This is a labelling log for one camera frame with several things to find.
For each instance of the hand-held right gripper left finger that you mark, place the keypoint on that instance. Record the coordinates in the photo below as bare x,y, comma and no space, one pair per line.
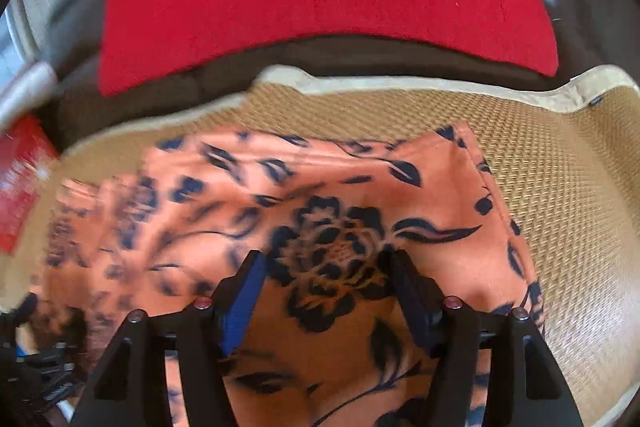
245,302

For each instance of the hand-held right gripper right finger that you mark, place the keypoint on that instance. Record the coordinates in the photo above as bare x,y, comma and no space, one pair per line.
410,302

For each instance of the orange floral blouse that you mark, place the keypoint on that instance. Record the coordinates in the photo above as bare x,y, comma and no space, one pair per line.
325,187

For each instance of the red printed box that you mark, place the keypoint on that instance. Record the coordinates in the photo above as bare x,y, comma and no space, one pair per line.
20,187

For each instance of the woven rattan seat mat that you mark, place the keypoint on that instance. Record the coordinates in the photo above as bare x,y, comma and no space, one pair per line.
575,187

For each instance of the brown leather sofa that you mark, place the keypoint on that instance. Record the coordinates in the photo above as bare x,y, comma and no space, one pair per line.
380,57

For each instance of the white quilted floral blanket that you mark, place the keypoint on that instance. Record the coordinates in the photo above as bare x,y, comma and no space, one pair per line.
25,92

